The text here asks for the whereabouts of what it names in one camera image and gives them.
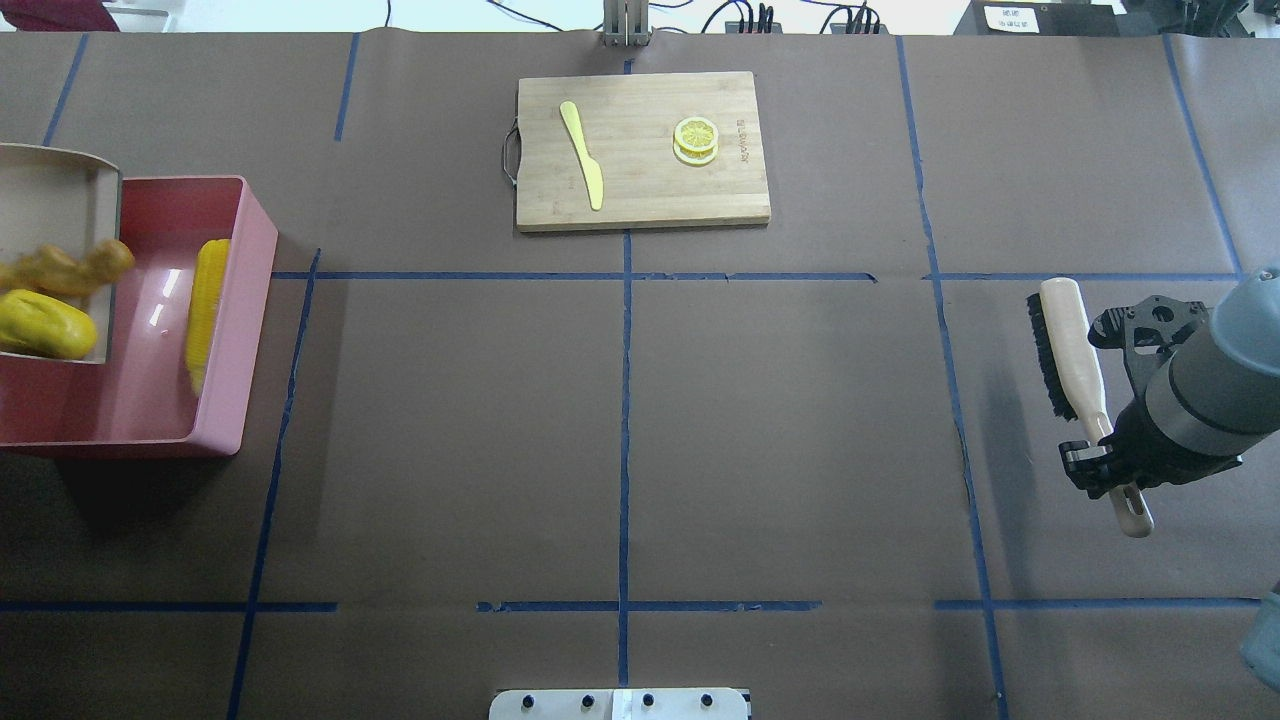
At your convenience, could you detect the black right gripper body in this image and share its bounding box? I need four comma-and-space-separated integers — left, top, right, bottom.
1059, 295, 1243, 500

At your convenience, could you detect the white brush with dark bristles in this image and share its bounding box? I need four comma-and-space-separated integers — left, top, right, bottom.
1028, 277, 1114, 480

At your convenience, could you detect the yellow corn cob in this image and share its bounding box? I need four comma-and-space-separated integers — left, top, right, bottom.
184, 238, 230, 396

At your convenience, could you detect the beige plastic dustpan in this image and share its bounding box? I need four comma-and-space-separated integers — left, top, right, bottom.
1, 142, 128, 364

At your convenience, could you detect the tan ginger root toy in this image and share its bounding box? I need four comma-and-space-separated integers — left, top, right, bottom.
1, 238, 134, 299

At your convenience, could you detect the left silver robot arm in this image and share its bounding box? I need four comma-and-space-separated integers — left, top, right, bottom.
1239, 583, 1280, 693

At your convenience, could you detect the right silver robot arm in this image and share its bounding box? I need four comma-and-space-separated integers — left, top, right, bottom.
1039, 263, 1279, 498

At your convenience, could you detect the pink plastic bin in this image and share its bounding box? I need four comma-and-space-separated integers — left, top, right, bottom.
1, 176, 279, 459

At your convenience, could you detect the black box with label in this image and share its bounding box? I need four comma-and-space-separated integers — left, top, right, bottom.
952, 1, 1120, 37

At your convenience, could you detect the black orange power strip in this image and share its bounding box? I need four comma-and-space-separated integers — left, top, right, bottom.
820, 1, 887, 35
724, 1, 782, 35

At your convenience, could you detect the bottom lemon slice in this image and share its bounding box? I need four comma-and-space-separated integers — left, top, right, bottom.
672, 141, 719, 167

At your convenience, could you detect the lemon slice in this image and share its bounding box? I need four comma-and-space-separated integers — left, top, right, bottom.
673, 117, 721, 155
672, 141, 719, 167

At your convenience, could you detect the top lemon slice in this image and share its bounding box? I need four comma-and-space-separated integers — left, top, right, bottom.
673, 117, 721, 155

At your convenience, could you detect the yellow plastic knife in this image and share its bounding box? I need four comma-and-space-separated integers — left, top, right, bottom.
559, 100, 604, 211

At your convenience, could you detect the bamboo cutting board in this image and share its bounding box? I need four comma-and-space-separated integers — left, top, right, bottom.
515, 70, 772, 233

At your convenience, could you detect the magenta rolled cloth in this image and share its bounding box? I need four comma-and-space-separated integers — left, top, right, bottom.
1, 1, 120, 32

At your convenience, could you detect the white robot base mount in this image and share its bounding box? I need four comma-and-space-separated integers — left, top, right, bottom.
488, 687, 753, 719

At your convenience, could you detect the aluminium frame post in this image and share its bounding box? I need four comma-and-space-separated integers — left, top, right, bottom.
600, 0, 653, 47

